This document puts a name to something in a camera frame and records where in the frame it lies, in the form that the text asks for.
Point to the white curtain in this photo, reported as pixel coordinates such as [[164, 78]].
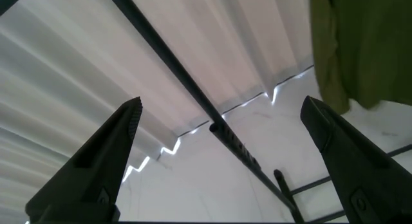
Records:
[[80, 56]]

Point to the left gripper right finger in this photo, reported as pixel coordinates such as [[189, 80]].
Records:
[[360, 185]]

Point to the black clothes rack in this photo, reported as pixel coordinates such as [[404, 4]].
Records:
[[174, 63]]

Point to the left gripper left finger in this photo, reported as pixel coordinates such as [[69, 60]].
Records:
[[71, 198]]

